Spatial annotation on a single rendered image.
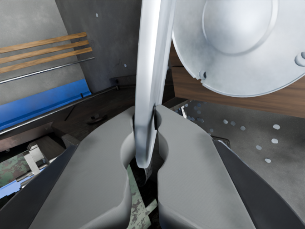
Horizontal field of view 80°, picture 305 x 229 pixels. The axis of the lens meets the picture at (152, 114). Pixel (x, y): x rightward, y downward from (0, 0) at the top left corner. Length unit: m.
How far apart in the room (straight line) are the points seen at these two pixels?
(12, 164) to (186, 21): 0.86
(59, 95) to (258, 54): 1.77
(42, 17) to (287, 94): 1.94
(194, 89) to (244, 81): 0.15
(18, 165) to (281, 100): 0.95
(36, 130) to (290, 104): 0.94
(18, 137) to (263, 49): 0.96
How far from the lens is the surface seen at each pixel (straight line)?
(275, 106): 0.44
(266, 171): 1.02
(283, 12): 0.37
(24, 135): 1.01
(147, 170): 0.85
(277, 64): 0.38
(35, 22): 2.04
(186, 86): 0.52
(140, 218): 0.81
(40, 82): 1.95
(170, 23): 0.29
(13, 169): 0.99
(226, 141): 0.79
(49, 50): 1.66
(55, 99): 1.94
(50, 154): 0.70
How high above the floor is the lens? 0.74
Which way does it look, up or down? 35 degrees down
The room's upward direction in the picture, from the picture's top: 120 degrees counter-clockwise
